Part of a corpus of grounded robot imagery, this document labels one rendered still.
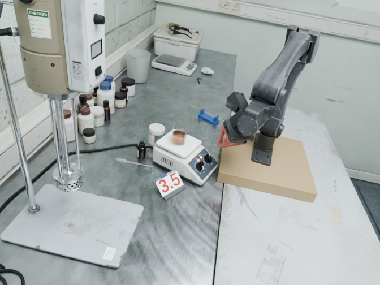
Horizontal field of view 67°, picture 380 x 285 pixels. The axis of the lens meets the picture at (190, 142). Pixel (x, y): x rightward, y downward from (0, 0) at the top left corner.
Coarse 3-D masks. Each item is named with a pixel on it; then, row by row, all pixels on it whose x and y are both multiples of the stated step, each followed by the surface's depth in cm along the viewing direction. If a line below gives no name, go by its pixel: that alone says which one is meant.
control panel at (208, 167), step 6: (204, 150) 100; (198, 156) 96; (192, 162) 93; (198, 162) 95; (204, 162) 96; (216, 162) 100; (192, 168) 92; (204, 168) 95; (210, 168) 97; (198, 174) 92; (204, 174) 93
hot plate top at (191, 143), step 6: (162, 138) 98; (168, 138) 98; (192, 138) 100; (156, 144) 95; (162, 144) 95; (168, 144) 95; (186, 144) 97; (192, 144) 97; (198, 144) 98; (168, 150) 93; (174, 150) 93; (180, 150) 93; (186, 150) 94; (192, 150) 94; (180, 156) 92; (186, 156) 92
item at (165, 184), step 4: (176, 172) 92; (168, 176) 90; (172, 176) 91; (176, 176) 92; (160, 180) 88; (164, 180) 89; (168, 180) 90; (172, 180) 91; (176, 180) 91; (180, 180) 92; (160, 184) 87; (164, 184) 88; (168, 184) 89; (172, 184) 90; (176, 184) 91; (160, 188) 87; (164, 188) 88; (168, 188) 89; (172, 188) 90; (164, 192) 87
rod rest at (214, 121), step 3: (201, 111) 131; (198, 114) 132; (201, 114) 132; (204, 114) 133; (201, 117) 131; (204, 117) 131; (207, 117) 131; (210, 117) 131; (216, 117) 127; (207, 120) 130; (210, 120) 129; (213, 120) 129; (216, 120) 129; (213, 123) 128; (216, 123) 129
